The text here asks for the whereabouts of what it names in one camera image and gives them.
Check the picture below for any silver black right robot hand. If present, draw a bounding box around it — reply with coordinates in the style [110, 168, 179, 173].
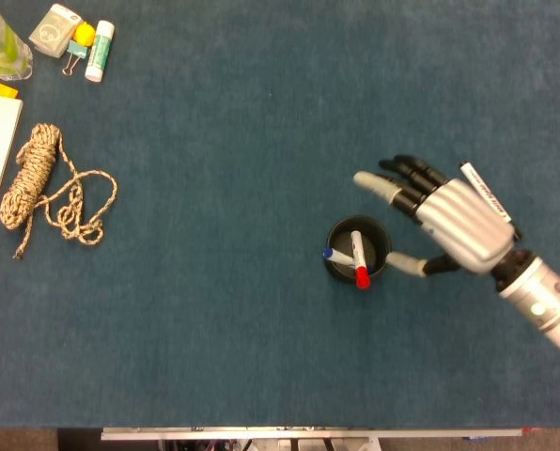
[352, 154, 517, 279]

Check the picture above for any black whiteboard marker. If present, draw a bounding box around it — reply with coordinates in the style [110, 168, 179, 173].
[459, 162, 523, 241]

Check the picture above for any red whiteboard marker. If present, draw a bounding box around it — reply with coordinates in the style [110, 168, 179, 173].
[350, 229, 372, 289]

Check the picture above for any blue whiteboard marker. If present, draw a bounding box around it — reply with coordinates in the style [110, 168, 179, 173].
[321, 247, 357, 271]

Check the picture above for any black pen cup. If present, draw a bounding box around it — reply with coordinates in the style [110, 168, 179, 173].
[324, 214, 393, 286]

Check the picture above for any blue felt table cover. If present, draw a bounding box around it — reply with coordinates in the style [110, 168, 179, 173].
[0, 0, 560, 428]

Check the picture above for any white green glue stick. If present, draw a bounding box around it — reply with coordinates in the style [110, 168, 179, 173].
[84, 20, 117, 84]

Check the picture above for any small yellow ball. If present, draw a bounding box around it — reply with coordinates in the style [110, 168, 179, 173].
[73, 22, 97, 48]

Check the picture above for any teal binder clip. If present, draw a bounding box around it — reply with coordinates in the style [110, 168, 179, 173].
[61, 39, 89, 77]

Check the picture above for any clear bottle with green label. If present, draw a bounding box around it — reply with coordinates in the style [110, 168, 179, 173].
[0, 9, 35, 81]

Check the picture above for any silver metal table rail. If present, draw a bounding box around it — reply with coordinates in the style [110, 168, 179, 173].
[100, 426, 523, 442]

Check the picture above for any beige braided rope bundle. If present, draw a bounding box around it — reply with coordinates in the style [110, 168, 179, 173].
[0, 122, 119, 261]

